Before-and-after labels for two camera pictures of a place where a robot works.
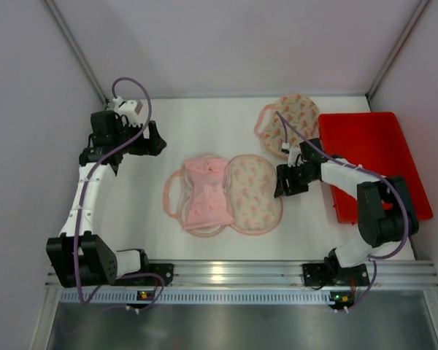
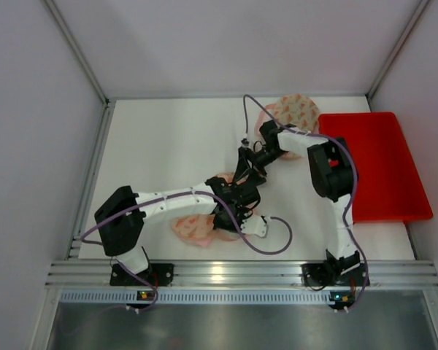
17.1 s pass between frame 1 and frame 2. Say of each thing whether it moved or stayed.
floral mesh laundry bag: stayed
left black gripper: moved
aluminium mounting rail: stayed
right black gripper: moved
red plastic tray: stayed
